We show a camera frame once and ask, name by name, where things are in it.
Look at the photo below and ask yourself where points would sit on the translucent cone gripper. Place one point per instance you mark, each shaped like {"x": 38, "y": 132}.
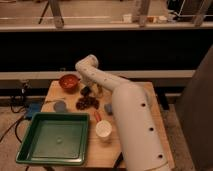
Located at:
{"x": 96, "y": 91}

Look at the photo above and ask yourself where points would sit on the black whiteboard eraser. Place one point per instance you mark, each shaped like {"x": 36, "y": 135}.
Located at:
{"x": 85, "y": 91}

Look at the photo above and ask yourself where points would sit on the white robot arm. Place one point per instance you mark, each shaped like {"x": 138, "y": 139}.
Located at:
{"x": 141, "y": 146}

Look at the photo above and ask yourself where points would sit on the green plastic tray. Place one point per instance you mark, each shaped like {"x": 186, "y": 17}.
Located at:
{"x": 55, "y": 139}

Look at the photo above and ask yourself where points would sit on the dark grape bunch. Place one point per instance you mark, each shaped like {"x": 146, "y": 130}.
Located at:
{"x": 86, "y": 102}

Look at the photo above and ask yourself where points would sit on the blue sponge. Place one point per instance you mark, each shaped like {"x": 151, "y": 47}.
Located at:
{"x": 108, "y": 109}

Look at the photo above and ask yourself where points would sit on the red bowl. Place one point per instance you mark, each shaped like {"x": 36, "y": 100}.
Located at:
{"x": 69, "y": 82}

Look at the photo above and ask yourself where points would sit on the white paper cup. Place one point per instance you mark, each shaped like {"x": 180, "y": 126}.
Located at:
{"x": 103, "y": 130}

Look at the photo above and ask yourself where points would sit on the grey round lid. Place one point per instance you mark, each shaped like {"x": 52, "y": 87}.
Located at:
{"x": 60, "y": 107}

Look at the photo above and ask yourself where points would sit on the blue power box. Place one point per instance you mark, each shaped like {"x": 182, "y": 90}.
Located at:
{"x": 32, "y": 109}

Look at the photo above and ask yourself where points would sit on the black handled brush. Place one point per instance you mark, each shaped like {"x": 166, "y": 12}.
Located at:
{"x": 118, "y": 160}

